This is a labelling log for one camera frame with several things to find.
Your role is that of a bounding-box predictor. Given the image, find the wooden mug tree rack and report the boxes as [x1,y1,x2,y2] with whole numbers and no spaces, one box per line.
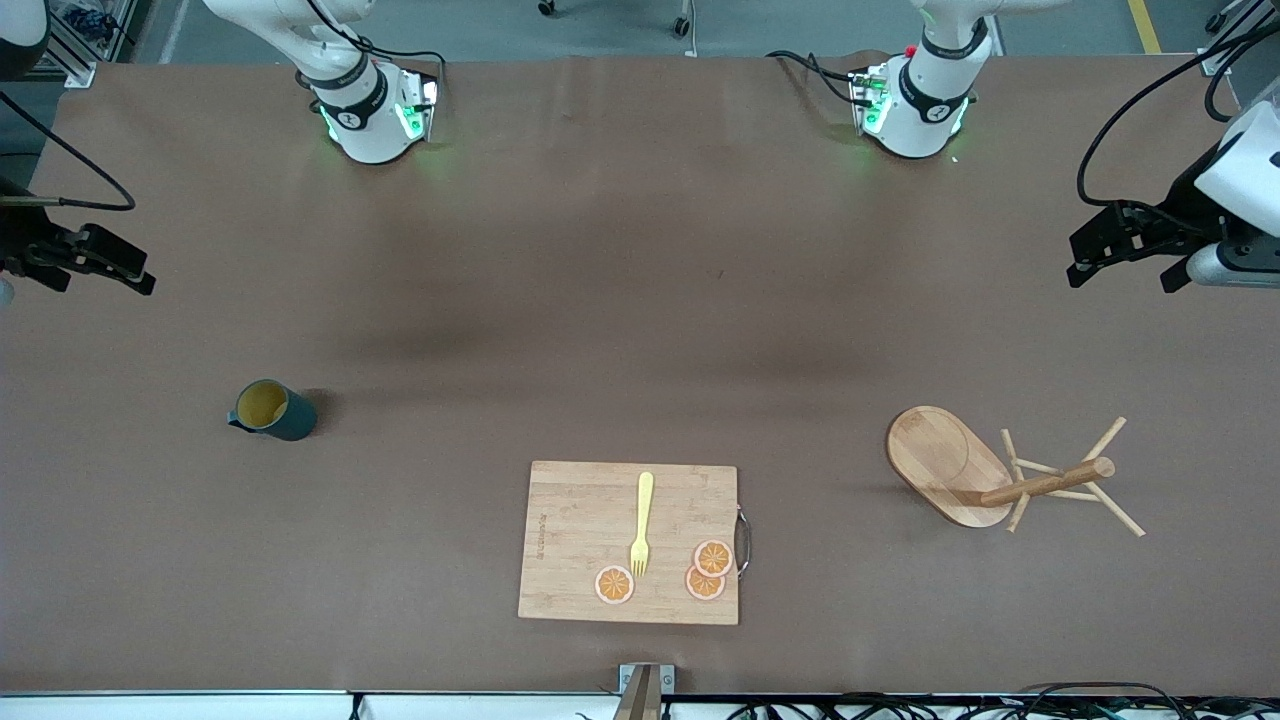
[885,405,1146,538]

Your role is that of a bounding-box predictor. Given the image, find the brown angled bar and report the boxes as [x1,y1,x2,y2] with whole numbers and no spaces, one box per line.
[612,668,663,720]

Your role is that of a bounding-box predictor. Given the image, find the black base cable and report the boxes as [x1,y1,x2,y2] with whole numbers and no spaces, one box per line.
[300,0,448,91]
[768,50,866,106]

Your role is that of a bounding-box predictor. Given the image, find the black right base cable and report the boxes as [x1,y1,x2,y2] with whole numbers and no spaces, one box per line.
[300,0,448,91]

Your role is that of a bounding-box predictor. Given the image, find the yellow floor tape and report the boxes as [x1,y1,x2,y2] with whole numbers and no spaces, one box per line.
[1128,0,1163,56]

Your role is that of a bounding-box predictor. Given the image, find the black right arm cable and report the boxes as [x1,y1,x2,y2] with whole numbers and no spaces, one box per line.
[0,92,137,213]

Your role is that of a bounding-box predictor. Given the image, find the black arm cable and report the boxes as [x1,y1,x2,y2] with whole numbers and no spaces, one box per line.
[1076,22,1280,241]
[0,92,137,213]

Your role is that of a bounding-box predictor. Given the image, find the yellow plastic fork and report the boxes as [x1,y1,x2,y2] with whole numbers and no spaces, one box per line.
[629,472,656,579]

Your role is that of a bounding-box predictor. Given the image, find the black floor cable bundle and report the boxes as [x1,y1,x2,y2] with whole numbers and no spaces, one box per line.
[725,682,1280,720]

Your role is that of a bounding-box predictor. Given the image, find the bamboo cutting board metal handle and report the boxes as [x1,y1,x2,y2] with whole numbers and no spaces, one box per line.
[518,460,753,627]

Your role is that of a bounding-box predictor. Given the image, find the dark teal cup yellow inside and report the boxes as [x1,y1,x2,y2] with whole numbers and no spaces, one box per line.
[227,379,319,442]

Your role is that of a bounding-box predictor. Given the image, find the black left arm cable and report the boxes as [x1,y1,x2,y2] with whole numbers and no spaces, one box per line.
[1076,22,1280,241]

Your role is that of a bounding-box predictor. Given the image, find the black left base cable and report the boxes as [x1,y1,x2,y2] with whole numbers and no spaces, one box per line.
[768,50,866,106]

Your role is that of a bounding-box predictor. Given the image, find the aluminium frame profile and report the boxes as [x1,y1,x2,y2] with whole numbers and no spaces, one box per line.
[1200,0,1280,77]
[30,0,156,89]

